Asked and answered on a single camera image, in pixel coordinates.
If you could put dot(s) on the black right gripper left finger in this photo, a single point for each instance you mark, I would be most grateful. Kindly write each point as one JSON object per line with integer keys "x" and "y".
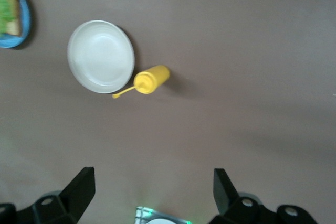
{"x": 74, "y": 195}

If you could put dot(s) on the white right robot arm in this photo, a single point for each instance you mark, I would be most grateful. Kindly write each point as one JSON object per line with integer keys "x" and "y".
{"x": 160, "y": 221}

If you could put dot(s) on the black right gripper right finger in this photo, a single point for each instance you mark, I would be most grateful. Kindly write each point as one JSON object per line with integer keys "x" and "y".
{"x": 225, "y": 197}

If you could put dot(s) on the yellow mustard squeeze bottle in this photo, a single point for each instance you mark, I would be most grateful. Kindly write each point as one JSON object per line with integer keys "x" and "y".
{"x": 153, "y": 79}

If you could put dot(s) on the white plate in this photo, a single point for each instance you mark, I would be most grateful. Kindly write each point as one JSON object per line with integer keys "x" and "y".
{"x": 101, "y": 56}

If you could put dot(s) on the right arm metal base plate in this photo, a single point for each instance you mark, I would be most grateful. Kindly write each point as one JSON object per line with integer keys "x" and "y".
{"x": 143, "y": 213}

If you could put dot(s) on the blue plate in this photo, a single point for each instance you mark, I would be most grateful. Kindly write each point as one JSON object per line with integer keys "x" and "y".
{"x": 25, "y": 22}

